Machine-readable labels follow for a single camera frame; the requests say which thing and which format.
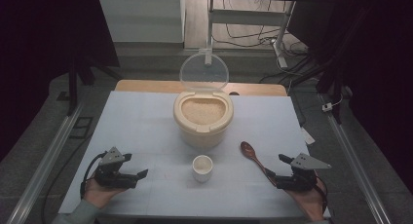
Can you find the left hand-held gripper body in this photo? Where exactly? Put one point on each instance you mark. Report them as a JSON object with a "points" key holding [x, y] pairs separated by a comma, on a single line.
{"points": [[112, 178]]}

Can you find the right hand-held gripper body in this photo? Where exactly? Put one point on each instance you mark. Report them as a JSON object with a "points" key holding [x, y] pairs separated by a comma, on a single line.
{"points": [[302, 180]]}

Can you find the brown wooden spoon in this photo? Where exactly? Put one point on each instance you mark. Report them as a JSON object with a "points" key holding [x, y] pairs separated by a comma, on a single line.
{"points": [[248, 150]]}

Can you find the white cup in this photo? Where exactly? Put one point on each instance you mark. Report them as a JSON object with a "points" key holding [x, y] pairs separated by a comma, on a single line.
{"points": [[202, 175]]}

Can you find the cream rice container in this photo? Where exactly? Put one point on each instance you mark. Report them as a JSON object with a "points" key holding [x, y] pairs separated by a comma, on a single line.
{"points": [[201, 138]]}

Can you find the rice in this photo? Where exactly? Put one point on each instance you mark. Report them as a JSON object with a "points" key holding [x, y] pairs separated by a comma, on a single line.
{"points": [[203, 112]]}

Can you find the person's left hand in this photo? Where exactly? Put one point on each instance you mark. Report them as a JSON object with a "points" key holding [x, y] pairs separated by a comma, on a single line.
{"points": [[99, 196]]}

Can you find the person's right hand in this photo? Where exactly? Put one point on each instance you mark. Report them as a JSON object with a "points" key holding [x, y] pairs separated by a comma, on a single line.
{"points": [[307, 203]]}

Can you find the white paper tag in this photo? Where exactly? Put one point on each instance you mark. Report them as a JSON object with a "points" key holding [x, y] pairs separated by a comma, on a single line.
{"points": [[307, 137]]}

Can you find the white table mat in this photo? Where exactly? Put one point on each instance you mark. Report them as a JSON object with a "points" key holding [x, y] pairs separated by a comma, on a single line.
{"points": [[146, 126]]}

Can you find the small white box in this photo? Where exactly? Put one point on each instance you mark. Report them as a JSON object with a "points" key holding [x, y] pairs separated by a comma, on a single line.
{"points": [[327, 107]]}

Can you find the wooden table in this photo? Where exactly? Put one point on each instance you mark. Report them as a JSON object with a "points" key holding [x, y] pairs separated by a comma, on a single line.
{"points": [[146, 86]]}

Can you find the black tripod stand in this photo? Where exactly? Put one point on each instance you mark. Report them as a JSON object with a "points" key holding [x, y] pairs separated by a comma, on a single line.
{"points": [[73, 87]]}

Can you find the clear round container lid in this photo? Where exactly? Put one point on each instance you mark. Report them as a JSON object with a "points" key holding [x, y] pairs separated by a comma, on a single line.
{"points": [[204, 73]]}

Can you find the dark curtain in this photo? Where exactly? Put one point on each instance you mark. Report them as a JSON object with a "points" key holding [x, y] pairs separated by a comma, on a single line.
{"points": [[373, 71], [39, 55]]}

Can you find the white cabinet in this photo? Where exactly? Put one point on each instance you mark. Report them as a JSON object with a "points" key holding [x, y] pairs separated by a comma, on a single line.
{"points": [[142, 19]]}

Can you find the aluminium rail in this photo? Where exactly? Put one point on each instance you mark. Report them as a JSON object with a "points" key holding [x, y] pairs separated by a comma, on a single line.
{"points": [[48, 159], [354, 162]]}

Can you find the white metal desk frame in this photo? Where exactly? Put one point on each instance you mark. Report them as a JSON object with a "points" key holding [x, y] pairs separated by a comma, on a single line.
{"points": [[246, 17]]}

